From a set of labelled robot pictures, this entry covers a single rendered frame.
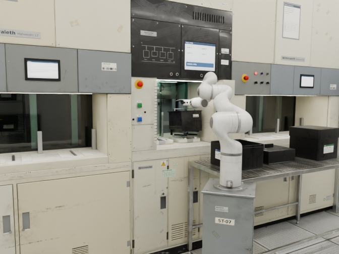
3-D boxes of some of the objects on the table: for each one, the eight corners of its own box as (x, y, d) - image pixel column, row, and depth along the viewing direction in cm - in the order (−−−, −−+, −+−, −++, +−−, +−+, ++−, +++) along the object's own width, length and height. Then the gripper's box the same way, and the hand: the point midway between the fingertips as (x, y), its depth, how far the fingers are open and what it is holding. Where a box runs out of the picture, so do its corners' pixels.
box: (318, 161, 238) (320, 129, 235) (287, 155, 262) (288, 126, 259) (338, 157, 253) (340, 128, 250) (307, 152, 277) (308, 125, 274)
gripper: (203, 98, 254) (191, 98, 271) (185, 98, 247) (175, 98, 263) (202, 107, 255) (191, 106, 271) (185, 107, 248) (175, 106, 264)
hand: (184, 102), depth 266 cm, fingers open, 4 cm apart
